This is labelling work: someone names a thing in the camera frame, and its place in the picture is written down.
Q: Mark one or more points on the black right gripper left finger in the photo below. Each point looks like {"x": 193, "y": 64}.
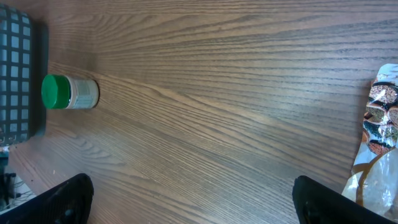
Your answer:
{"x": 68, "y": 202}

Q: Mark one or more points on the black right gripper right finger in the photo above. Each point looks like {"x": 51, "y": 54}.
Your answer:
{"x": 316, "y": 204}

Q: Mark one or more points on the beige snack pouch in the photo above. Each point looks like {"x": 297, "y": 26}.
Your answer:
{"x": 373, "y": 183}

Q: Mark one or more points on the green lidded jar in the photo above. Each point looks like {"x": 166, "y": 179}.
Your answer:
{"x": 64, "y": 92}

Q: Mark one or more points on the grey plastic mesh basket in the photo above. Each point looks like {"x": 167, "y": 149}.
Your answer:
{"x": 24, "y": 64}

